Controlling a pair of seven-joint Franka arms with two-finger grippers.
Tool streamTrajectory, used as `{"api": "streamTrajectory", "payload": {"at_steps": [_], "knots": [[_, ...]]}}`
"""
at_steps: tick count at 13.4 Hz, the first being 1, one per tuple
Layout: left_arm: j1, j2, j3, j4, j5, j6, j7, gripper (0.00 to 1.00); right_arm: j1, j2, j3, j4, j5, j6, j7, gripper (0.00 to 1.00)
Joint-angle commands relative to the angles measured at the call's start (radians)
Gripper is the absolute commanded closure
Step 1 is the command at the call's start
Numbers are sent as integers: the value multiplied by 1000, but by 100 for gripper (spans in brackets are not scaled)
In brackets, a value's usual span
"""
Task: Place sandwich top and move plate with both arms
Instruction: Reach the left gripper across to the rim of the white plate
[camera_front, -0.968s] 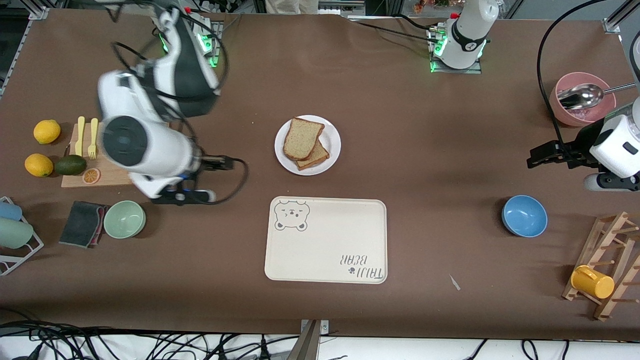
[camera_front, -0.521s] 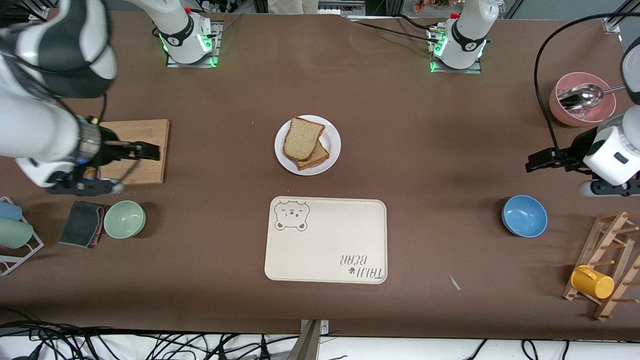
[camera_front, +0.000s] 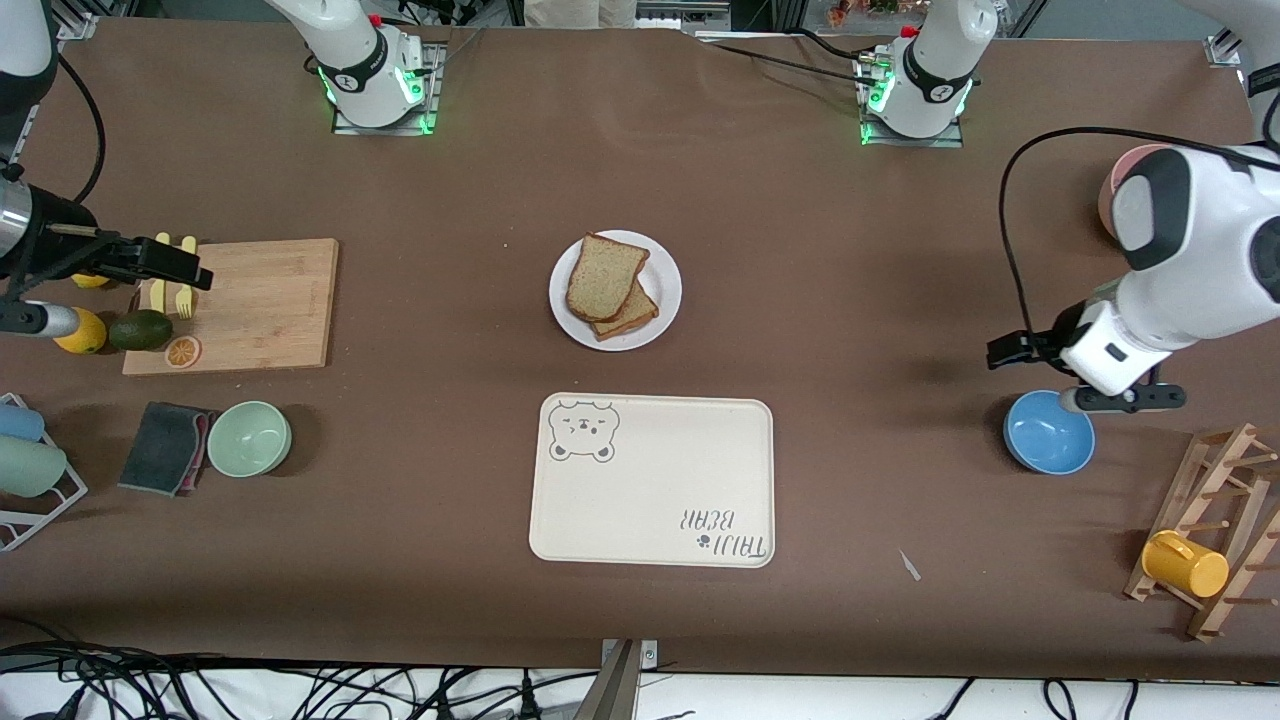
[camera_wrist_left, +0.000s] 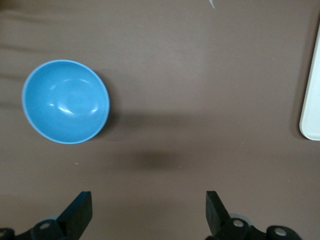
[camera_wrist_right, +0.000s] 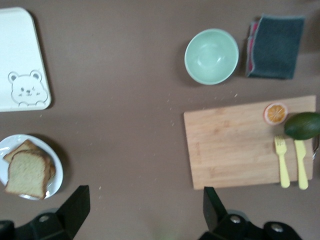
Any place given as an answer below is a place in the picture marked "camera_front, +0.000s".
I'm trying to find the round white plate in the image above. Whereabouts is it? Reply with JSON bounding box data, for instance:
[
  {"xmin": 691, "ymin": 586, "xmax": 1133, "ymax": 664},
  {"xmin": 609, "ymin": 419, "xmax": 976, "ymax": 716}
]
[{"xmin": 548, "ymin": 230, "xmax": 683, "ymax": 352}]

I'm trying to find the brown bread slice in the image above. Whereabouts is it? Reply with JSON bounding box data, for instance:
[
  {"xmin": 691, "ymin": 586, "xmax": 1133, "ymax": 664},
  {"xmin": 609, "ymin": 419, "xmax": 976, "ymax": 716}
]
[
  {"xmin": 565, "ymin": 232, "xmax": 651, "ymax": 323},
  {"xmin": 590, "ymin": 282, "xmax": 661, "ymax": 343}
]

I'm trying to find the yellow plastic fork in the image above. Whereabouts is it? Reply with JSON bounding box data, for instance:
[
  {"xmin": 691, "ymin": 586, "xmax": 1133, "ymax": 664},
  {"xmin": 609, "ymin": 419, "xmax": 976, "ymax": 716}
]
[{"xmin": 176, "ymin": 236, "xmax": 198, "ymax": 320}]

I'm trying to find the dark green avocado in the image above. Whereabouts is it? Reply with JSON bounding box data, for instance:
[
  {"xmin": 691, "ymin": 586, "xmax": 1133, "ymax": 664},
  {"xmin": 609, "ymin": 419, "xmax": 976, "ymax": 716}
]
[{"xmin": 108, "ymin": 309, "xmax": 174, "ymax": 352}]

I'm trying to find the blue bowl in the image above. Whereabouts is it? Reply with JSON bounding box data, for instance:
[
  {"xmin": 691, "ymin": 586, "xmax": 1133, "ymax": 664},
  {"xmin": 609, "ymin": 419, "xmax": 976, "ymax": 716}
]
[{"xmin": 1003, "ymin": 389, "xmax": 1097, "ymax": 476}]

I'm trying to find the bamboo cutting board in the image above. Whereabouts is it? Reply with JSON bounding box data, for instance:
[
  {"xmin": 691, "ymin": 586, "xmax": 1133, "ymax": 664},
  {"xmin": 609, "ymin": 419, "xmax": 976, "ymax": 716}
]
[{"xmin": 122, "ymin": 238, "xmax": 340, "ymax": 377}]

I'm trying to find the pink bowl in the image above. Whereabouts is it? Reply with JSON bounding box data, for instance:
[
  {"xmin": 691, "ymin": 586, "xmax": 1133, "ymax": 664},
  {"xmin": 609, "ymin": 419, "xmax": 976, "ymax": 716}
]
[{"xmin": 1097, "ymin": 144, "xmax": 1166, "ymax": 241}]

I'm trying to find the light blue cup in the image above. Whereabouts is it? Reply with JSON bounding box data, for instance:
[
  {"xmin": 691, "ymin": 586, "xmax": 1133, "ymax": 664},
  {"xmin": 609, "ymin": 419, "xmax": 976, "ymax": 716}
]
[{"xmin": 0, "ymin": 402, "xmax": 47, "ymax": 443}]

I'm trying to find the folded grey cloth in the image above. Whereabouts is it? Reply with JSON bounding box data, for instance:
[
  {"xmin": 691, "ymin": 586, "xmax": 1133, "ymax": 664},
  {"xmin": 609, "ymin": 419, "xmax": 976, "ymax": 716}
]
[{"xmin": 117, "ymin": 401, "xmax": 216, "ymax": 498}]

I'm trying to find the pale green bowl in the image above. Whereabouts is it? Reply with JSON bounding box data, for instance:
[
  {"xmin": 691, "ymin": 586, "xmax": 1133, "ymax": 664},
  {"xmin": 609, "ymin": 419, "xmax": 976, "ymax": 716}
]
[{"xmin": 206, "ymin": 400, "xmax": 293, "ymax": 479}]

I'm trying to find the pale green cup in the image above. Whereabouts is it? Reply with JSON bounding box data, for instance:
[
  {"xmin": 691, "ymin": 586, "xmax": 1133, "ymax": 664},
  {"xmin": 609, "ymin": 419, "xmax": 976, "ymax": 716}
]
[{"xmin": 0, "ymin": 436, "xmax": 69, "ymax": 499}]

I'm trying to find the yellow mug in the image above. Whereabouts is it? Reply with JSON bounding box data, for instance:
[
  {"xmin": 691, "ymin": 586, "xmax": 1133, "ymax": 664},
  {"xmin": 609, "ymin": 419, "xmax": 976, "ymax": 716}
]
[{"xmin": 1141, "ymin": 530, "xmax": 1231, "ymax": 600}]

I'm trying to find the wooden cup drying rack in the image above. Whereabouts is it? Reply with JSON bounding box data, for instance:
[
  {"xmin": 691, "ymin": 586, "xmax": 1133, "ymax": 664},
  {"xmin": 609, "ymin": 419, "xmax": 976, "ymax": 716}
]
[{"xmin": 1124, "ymin": 422, "xmax": 1280, "ymax": 643}]

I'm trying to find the cream bear print tray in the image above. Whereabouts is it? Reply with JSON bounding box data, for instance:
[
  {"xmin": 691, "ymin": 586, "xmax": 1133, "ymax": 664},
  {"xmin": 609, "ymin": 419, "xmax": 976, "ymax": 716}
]
[{"xmin": 528, "ymin": 392, "xmax": 777, "ymax": 570}]

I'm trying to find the person in beige clothing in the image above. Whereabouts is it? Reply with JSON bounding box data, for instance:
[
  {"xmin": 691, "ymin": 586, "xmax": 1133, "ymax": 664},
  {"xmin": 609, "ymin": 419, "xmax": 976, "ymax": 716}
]
[{"xmin": 525, "ymin": 0, "xmax": 638, "ymax": 29}]

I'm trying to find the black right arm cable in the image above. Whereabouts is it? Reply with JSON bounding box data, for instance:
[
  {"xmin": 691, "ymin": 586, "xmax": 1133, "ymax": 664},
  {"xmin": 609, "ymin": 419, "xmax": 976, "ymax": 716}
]
[{"xmin": 55, "ymin": 55, "xmax": 106, "ymax": 201}]

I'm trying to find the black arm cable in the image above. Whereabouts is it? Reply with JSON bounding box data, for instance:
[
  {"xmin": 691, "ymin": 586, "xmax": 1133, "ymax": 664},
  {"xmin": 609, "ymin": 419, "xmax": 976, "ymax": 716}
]
[
  {"xmin": 1000, "ymin": 127, "xmax": 1280, "ymax": 346},
  {"xmin": 55, "ymin": 55, "xmax": 106, "ymax": 201}
]

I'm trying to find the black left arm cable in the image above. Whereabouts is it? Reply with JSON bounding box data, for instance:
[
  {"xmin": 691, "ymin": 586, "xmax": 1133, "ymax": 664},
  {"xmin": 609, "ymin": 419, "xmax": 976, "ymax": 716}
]
[{"xmin": 1000, "ymin": 127, "xmax": 1280, "ymax": 346}]

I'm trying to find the white wire rack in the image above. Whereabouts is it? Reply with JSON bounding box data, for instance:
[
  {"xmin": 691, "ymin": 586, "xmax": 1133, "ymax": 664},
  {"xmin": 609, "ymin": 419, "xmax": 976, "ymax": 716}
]
[{"xmin": 0, "ymin": 392, "xmax": 89, "ymax": 553}]

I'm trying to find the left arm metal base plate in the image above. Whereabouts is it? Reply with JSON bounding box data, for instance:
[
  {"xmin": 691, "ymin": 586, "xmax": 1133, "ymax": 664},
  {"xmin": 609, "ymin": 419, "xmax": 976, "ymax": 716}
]
[{"xmin": 855, "ymin": 50, "xmax": 966, "ymax": 149}]

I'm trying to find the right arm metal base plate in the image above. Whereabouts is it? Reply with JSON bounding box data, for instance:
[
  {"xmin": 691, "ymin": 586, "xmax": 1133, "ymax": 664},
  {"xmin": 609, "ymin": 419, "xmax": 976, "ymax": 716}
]
[{"xmin": 332, "ymin": 40, "xmax": 446, "ymax": 136}]

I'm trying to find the black cable on table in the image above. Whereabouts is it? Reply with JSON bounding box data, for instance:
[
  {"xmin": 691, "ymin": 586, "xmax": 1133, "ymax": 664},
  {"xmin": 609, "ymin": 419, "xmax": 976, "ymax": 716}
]
[{"xmin": 690, "ymin": 30, "xmax": 881, "ymax": 101}]

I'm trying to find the black floor cable bundle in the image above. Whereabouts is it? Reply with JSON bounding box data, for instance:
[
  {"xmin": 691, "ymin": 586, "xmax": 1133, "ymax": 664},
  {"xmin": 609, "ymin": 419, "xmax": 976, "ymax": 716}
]
[{"xmin": 0, "ymin": 640, "xmax": 601, "ymax": 720}]

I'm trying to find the grey metal camera post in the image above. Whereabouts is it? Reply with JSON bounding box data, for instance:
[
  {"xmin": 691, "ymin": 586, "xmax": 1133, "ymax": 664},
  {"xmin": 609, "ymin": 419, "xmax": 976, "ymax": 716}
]
[{"xmin": 597, "ymin": 638, "xmax": 660, "ymax": 720}]

